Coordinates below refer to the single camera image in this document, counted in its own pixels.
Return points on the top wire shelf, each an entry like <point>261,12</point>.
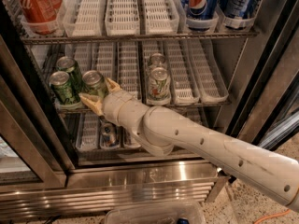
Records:
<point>47,40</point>

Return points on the green can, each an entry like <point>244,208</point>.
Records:
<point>71,67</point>
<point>62,87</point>

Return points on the stainless steel fridge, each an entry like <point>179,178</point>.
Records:
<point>52,164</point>

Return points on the white can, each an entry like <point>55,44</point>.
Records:
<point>156,60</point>
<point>159,84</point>

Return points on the green can rear left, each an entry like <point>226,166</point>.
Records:
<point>71,67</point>

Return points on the middle wire shelf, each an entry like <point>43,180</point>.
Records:
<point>84,109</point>

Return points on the green can front left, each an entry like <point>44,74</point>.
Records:
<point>62,87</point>

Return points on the silver blue can front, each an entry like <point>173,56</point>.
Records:
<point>108,135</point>

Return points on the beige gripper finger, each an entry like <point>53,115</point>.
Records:
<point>93,102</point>
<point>112,86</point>

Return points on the fridge door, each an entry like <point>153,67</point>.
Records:
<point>264,88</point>

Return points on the red cola can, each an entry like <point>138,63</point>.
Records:
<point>41,15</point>

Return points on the blue pepsi can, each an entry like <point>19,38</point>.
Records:
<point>199,14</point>

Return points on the clear plastic bin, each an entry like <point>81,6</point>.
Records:
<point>174,212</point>

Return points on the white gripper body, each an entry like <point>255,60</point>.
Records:
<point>112,105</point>

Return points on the white can front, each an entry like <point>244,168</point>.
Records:
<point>159,84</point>

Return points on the white can rear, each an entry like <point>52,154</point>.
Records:
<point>156,60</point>

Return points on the wire shelf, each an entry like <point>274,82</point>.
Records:
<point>47,40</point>
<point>84,109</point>

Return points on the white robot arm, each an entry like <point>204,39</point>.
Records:
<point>159,129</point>

